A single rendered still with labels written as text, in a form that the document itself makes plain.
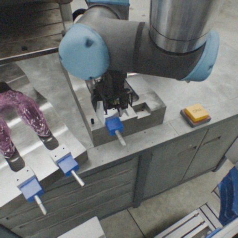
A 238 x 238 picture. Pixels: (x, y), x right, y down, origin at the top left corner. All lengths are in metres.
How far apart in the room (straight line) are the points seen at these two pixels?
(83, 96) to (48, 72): 0.34
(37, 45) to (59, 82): 0.40
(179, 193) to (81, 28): 1.35
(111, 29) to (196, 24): 0.12
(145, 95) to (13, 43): 0.88
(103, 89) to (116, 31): 0.22
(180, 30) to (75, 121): 0.59
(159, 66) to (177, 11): 0.10
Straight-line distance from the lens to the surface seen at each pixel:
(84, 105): 0.70
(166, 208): 1.47
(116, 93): 0.48
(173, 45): 0.26
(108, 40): 0.31
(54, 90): 0.92
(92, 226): 0.39
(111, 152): 0.68
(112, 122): 0.62
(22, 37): 1.41
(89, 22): 0.32
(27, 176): 0.59
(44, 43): 1.29
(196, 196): 1.55
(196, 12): 0.22
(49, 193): 0.85
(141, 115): 0.69
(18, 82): 0.85
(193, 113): 0.77
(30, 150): 0.67
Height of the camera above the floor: 1.37
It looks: 49 degrees down
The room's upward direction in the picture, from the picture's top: straight up
